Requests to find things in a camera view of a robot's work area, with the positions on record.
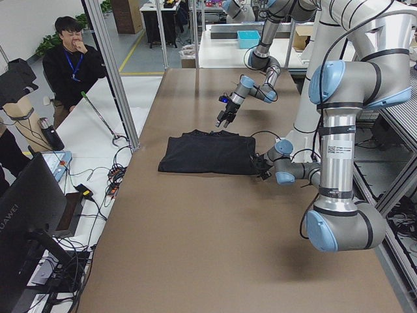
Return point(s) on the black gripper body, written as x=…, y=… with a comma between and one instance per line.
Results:
x=231, y=107
x=261, y=163

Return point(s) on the black printed t-shirt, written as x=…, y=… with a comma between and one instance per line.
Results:
x=209, y=152

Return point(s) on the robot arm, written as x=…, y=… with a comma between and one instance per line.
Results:
x=260, y=59
x=364, y=65

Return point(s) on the blue plastic bin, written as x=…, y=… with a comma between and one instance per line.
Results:
x=248, y=39

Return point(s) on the grabber reach tool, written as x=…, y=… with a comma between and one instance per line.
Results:
x=115, y=136

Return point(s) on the cardboard box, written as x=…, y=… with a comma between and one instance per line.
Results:
x=302, y=37

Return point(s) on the black and red power strip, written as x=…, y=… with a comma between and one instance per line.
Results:
x=115, y=177

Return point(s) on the seated man in black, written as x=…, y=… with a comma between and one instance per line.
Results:
x=72, y=67

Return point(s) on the teach pendant tablet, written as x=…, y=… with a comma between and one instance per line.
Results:
x=58, y=162

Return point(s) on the black thermos bottle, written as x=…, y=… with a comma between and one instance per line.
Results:
x=50, y=134

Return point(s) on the black Huawei monitor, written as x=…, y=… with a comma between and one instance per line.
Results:
x=30, y=212

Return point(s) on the aluminium frame post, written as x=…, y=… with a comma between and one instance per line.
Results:
x=97, y=25

